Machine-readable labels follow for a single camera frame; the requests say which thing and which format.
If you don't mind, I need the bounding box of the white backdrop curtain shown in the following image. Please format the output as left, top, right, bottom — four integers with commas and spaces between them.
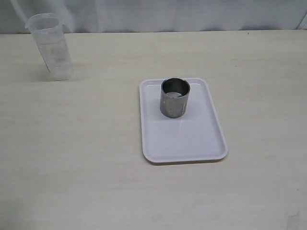
0, 0, 307, 34

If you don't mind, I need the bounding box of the clear plastic measuring jug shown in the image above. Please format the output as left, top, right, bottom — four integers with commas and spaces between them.
25, 13, 73, 81

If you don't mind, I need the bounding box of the stainless steel cup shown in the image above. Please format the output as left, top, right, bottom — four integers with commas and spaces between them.
160, 77, 190, 118

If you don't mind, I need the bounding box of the white rectangular plastic tray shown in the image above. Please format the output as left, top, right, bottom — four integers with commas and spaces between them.
139, 78, 228, 164

